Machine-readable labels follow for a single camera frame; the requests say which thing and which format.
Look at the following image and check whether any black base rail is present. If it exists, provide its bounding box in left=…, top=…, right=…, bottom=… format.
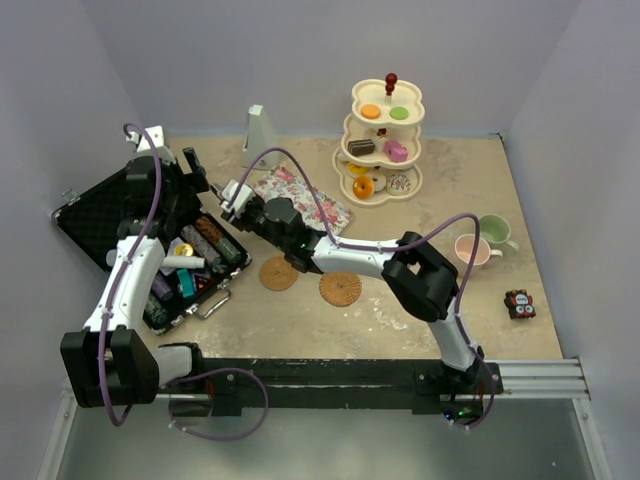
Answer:
left=163, top=358, right=503, bottom=418

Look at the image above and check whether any cream cake slice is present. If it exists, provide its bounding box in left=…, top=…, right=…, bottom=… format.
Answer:
left=372, top=128, right=387, bottom=149

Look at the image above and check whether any black open case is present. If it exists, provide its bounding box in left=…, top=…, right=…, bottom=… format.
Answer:
left=54, top=167, right=251, bottom=335

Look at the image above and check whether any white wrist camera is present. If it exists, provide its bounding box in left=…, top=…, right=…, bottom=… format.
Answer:
left=217, top=180, right=255, bottom=217
left=128, top=125, right=176, bottom=165

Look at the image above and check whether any cream three-tier dessert stand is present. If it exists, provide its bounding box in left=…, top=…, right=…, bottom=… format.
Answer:
left=332, top=72, right=425, bottom=208

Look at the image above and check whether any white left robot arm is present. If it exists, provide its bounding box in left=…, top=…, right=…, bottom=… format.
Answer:
left=60, top=147, right=209, bottom=409

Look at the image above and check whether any floral serving tray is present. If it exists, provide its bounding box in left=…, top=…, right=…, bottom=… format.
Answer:
left=253, top=166, right=354, bottom=235

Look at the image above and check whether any green macaron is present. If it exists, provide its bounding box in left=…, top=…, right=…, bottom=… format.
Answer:
left=389, top=106, right=410, bottom=121

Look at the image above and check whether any chocolate striped cake bar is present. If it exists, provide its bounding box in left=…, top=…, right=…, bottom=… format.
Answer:
left=347, top=139, right=376, bottom=157

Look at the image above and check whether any sprinkled white donut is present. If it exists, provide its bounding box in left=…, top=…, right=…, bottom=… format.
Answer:
left=386, top=173, right=412, bottom=196

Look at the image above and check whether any cream plain donut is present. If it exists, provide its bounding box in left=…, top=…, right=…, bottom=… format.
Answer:
left=369, top=172, right=387, bottom=192

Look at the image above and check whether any grey metronome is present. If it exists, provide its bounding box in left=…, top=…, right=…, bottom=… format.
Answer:
left=240, top=104, right=278, bottom=168

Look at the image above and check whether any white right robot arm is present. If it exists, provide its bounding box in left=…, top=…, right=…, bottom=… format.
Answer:
left=219, top=192, right=483, bottom=393

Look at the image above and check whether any green poker chip stack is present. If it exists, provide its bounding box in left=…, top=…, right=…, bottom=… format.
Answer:
left=215, top=237, right=242, bottom=264

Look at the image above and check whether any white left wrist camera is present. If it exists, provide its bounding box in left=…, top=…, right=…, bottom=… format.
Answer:
left=128, top=125, right=176, bottom=165

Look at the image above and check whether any white small bottle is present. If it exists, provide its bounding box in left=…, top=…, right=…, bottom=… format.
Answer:
left=161, top=255, right=206, bottom=269

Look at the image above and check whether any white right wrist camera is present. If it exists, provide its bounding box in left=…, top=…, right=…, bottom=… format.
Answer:
left=217, top=180, right=255, bottom=217

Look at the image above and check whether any yellow glazed donut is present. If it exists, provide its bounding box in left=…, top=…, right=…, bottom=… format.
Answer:
left=347, top=162, right=369, bottom=178

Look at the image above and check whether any orange macaron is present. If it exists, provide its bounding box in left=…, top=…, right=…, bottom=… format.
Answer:
left=360, top=104, right=381, bottom=119

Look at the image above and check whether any pink cup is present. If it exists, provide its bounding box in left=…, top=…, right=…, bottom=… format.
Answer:
left=454, top=234, right=503, bottom=267

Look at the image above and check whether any red black toy car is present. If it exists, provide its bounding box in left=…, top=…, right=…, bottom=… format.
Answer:
left=504, top=289, right=536, bottom=320

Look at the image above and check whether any woven coaster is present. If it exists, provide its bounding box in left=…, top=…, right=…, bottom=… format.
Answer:
left=259, top=256, right=298, bottom=291
left=319, top=273, right=362, bottom=307

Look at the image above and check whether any pink cake slice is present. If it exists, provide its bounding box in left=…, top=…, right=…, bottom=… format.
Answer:
left=383, top=139, right=408, bottom=163

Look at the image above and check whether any orange poker chip stack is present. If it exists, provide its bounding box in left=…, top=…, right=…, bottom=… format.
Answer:
left=194, top=215, right=225, bottom=245

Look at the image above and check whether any green cup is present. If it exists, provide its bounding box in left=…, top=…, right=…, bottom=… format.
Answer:
left=479, top=214, right=520, bottom=252

